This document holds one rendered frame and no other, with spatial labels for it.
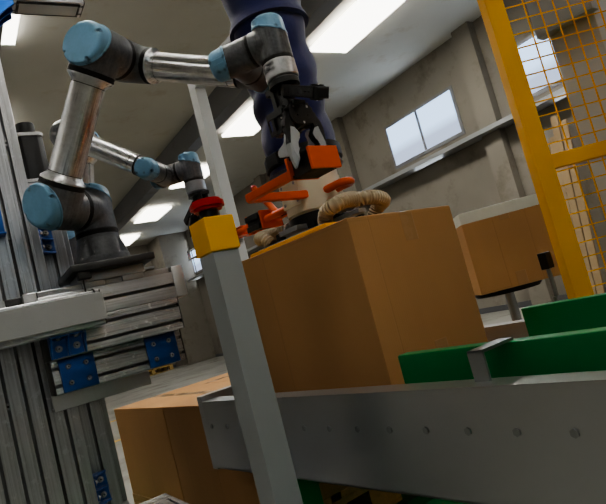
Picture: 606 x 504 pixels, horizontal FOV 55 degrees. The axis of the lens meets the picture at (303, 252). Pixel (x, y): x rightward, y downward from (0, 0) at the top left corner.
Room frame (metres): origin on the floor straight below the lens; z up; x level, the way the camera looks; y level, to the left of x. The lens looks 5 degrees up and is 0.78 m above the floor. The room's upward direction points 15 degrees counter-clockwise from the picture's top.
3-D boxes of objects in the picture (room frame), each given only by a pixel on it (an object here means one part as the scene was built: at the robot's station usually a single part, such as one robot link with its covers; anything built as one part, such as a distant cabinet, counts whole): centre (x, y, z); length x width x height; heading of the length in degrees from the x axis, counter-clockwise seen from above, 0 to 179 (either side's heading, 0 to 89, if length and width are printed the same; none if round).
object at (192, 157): (2.08, 0.32, 1.38); 0.09 x 0.08 x 0.11; 79
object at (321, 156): (1.24, -0.07, 1.08); 0.09 x 0.08 x 0.05; 131
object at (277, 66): (1.26, -0.05, 1.30); 0.08 x 0.08 x 0.05
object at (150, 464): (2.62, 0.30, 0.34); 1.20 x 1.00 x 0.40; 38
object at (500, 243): (3.05, -0.98, 0.82); 0.60 x 0.40 x 0.40; 176
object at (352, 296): (1.64, -0.07, 0.75); 0.60 x 0.40 x 0.40; 41
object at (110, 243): (1.62, 0.55, 1.09); 0.15 x 0.15 x 0.10
